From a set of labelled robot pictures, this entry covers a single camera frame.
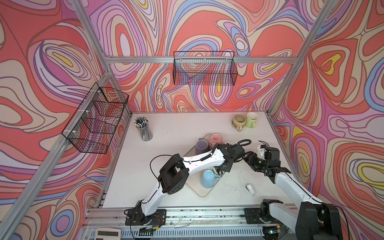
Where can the black wire basket wall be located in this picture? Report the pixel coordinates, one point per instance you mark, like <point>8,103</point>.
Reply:
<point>100,113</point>
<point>204,68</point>

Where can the black wire basket left wall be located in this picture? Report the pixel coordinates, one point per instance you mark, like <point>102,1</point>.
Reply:
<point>100,113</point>

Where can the white device with display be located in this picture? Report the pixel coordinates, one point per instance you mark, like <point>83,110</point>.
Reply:
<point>108,234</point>

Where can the black wire basket back wall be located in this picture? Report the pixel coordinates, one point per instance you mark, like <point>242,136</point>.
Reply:
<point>204,68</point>

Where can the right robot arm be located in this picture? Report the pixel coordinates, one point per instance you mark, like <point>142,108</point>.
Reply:
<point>313,219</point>

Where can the pink patterned mug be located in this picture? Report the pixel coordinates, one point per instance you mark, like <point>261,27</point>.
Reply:
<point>214,139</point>

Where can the purple mug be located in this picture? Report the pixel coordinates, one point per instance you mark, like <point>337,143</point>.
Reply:
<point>201,147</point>

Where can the metal pen holder cup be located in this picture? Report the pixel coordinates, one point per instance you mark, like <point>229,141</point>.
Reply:
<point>142,124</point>

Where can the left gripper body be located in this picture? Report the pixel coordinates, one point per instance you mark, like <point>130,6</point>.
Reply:
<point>227,170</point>

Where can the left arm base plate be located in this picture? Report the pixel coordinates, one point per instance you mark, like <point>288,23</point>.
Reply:
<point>136,217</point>

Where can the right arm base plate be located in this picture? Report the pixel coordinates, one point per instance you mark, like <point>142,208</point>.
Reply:
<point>255,216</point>

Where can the cream round mug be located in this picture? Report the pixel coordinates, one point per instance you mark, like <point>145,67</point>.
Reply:
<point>239,122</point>

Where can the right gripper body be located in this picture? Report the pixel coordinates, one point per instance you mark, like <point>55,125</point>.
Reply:
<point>257,163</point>

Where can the light blue mug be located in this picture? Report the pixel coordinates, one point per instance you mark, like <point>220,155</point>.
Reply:
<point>209,179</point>

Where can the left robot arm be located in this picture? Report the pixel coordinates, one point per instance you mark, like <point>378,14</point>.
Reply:
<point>176,171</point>

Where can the light green mug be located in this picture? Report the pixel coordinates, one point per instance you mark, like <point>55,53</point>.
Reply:
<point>251,119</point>

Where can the small white object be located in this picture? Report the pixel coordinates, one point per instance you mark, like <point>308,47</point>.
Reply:
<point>250,189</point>

